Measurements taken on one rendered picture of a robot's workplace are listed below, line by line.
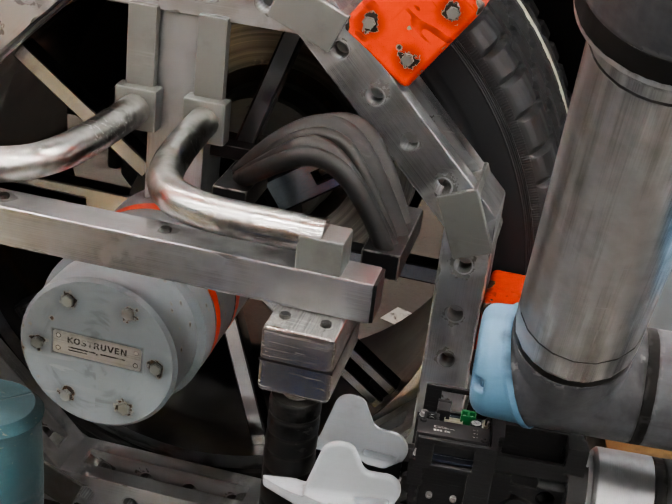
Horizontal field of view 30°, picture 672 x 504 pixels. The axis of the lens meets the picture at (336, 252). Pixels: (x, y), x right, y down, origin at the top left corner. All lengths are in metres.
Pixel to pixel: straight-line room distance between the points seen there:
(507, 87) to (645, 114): 0.48
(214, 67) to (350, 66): 0.11
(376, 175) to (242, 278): 0.13
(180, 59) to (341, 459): 0.36
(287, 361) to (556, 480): 0.19
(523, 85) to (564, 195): 0.42
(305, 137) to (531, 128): 0.25
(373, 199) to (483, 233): 0.15
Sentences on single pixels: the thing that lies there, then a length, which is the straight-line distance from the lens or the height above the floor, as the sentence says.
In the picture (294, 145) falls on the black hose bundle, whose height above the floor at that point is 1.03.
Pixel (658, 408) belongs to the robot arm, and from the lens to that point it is 0.79.
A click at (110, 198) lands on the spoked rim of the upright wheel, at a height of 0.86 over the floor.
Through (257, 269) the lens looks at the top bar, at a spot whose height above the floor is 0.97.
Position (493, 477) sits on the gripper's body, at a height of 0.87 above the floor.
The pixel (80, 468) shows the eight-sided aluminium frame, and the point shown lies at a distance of 1.24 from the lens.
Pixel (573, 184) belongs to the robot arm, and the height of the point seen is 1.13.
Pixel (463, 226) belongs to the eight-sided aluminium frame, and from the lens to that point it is 0.99.
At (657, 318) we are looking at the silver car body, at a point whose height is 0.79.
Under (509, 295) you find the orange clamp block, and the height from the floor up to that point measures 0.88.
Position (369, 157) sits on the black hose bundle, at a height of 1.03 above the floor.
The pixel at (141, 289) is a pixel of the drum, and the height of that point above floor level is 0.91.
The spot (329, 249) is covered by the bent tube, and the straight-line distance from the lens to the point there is 0.82.
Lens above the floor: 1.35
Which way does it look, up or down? 26 degrees down
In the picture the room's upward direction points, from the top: 7 degrees clockwise
